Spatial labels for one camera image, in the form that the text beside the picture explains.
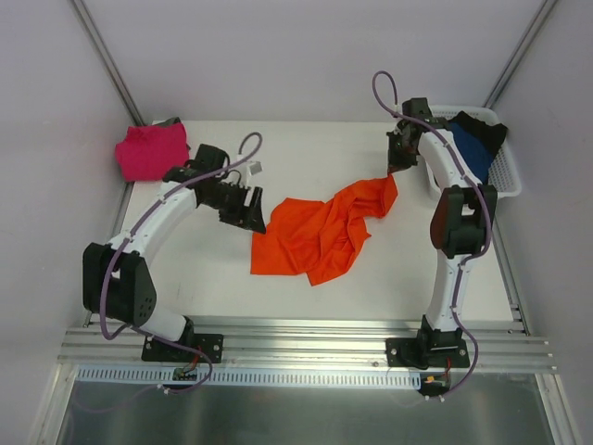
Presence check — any orange t shirt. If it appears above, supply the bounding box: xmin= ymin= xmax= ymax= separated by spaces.
xmin=250 ymin=175 xmax=398 ymax=286

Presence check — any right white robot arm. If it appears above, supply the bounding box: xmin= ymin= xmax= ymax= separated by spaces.
xmin=385 ymin=98 xmax=498 ymax=370

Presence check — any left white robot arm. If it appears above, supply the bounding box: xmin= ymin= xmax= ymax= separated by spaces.
xmin=82 ymin=144 xmax=266 ymax=360

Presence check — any blue t shirt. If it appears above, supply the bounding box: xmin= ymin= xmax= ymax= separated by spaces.
xmin=451 ymin=123 xmax=494 ymax=184

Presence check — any black t shirt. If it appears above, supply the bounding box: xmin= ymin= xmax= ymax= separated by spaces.
xmin=448 ymin=111 xmax=508 ymax=158

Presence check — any pink folded t shirt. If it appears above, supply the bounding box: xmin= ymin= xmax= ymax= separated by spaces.
xmin=114 ymin=123 xmax=189 ymax=183

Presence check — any grey folded t shirt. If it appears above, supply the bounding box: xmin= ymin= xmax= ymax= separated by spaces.
xmin=155 ymin=117 xmax=182 ymax=128

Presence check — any white plastic basket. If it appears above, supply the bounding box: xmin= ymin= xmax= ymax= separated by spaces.
xmin=423 ymin=105 xmax=522 ymax=201

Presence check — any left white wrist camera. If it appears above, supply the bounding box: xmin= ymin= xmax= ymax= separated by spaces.
xmin=246 ymin=161 xmax=263 ymax=176

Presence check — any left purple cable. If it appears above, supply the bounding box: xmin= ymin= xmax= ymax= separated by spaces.
xmin=99 ymin=133 xmax=264 ymax=395

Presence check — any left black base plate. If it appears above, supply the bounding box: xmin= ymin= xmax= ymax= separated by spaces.
xmin=141 ymin=334 xmax=224 ymax=363

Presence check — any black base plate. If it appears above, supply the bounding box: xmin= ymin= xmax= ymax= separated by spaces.
xmin=385 ymin=337 xmax=470 ymax=371
xmin=141 ymin=334 xmax=224 ymax=363

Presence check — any white slotted cable duct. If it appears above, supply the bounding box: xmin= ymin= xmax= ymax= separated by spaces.
xmin=76 ymin=365 xmax=421 ymax=389

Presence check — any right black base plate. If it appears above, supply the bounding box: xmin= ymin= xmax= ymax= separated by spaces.
xmin=385 ymin=337 xmax=470 ymax=371

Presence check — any aluminium mounting rail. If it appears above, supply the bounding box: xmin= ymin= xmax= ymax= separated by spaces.
xmin=57 ymin=316 xmax=559 ymax=374

